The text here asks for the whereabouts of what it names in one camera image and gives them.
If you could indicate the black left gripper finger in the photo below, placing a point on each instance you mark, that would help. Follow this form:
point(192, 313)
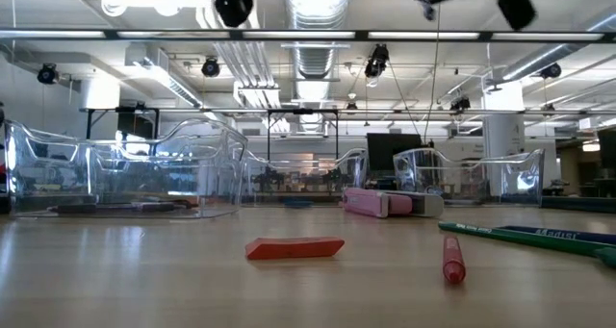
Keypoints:
point(236, 3)

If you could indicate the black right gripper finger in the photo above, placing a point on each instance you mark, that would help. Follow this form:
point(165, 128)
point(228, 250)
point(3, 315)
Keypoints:
point(517, 8)

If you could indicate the green pencil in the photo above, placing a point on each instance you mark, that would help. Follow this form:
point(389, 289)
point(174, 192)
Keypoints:
point(529, 239)

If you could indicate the blue marker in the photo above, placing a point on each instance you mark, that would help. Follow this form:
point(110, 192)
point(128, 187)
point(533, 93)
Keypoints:
point(577, 234)

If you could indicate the orange red eraser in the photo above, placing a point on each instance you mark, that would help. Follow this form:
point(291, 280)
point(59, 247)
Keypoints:
point(293, 248)

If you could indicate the red crayon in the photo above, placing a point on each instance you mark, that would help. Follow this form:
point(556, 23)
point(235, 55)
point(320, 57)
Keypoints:
point(454, 263)

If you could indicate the black crossbar with lights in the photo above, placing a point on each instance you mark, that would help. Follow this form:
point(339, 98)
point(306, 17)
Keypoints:
point(236, 35)

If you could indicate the black ceiling spotlight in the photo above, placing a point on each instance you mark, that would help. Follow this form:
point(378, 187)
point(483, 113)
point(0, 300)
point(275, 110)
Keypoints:
point(210, 68)
point(47, 74)
point(377, 58)
point(551, 70)
point(460, 104)

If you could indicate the white column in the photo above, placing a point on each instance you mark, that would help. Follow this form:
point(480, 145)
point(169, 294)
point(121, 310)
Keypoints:
point(98, 94)
point(503, 135)

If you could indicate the black monitor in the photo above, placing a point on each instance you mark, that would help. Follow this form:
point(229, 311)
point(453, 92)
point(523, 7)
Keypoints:
point(608, 150)
point(392, 150)

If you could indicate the clear plastic bin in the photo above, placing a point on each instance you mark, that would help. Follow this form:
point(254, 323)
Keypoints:
point(353, 174)
point(29, 184)
point(524, 179)
point(159, 156)

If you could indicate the silver ventilation duct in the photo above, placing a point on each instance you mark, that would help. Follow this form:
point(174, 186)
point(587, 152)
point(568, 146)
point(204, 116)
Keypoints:
point(315, 61)

